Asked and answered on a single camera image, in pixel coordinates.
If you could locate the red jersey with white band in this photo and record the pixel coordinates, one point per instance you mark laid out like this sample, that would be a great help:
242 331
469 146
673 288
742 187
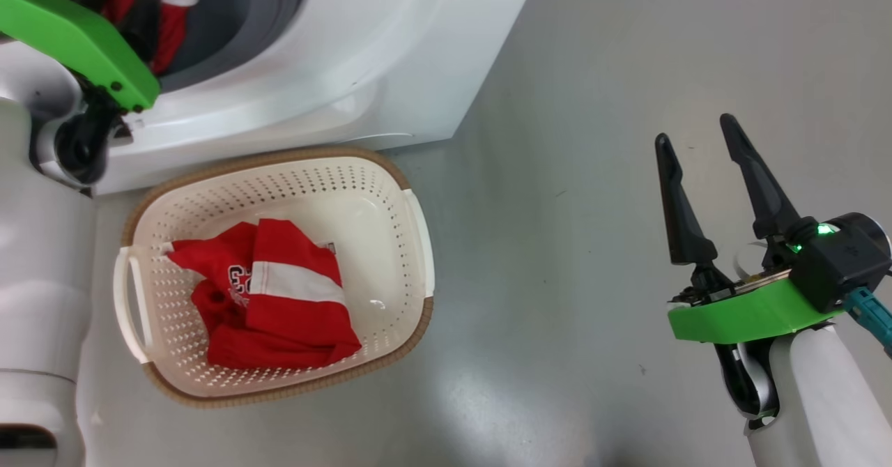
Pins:
279 314

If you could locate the white front-load washing machine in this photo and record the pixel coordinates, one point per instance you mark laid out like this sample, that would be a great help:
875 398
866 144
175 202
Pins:
348 56

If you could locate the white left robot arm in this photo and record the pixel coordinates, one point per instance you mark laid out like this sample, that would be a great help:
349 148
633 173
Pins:
42 279

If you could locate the grey rubber door gasket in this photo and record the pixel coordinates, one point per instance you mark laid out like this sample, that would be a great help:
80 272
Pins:
265 7

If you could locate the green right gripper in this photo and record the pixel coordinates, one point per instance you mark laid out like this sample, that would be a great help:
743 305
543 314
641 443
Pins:
746 317

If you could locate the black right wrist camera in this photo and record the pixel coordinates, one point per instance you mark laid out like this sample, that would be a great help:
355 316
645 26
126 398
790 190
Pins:
847 261

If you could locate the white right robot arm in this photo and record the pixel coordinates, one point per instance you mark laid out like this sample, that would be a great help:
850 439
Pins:
822 411

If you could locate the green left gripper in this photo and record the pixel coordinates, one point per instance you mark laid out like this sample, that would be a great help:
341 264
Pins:
77 38

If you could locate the cream perforated laundry basket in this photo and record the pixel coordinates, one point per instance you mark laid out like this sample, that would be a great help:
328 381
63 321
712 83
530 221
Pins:
376 244

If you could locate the red and white garment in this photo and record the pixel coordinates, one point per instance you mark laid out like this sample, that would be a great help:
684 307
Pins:
174 28

